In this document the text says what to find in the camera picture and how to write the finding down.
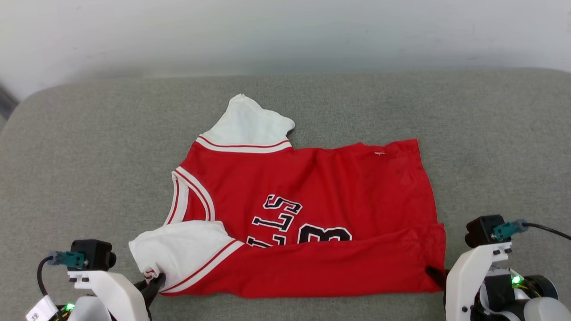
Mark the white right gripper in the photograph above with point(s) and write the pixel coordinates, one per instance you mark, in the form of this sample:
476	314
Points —
461	285

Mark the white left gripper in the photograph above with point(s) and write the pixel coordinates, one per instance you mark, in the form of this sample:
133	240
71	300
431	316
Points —
118	294

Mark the red and white basketball jersey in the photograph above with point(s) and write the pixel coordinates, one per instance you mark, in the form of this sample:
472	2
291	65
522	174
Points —
357	187

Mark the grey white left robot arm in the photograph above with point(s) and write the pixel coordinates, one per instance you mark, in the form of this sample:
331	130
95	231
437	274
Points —
84	310

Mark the grey fabric sofa seat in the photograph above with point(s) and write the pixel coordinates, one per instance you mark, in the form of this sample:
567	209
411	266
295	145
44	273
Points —
312	107

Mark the dark grey baseboard strip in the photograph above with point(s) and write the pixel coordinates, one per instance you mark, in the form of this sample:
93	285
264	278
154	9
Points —
6	102

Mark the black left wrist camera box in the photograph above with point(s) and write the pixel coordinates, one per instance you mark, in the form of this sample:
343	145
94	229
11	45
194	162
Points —
96	254

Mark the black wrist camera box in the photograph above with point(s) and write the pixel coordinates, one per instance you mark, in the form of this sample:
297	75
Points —
96	254
482	229

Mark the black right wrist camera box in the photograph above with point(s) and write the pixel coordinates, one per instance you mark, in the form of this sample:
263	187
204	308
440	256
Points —
482	229

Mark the teal right camera connector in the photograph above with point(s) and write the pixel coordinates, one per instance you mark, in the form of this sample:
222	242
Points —
508	229

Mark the teal camera connector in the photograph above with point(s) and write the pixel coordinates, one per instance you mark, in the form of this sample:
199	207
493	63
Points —
69	259
508	229

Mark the teal left camera connector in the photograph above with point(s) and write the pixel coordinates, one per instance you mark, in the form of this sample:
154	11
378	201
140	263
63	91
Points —
69	259

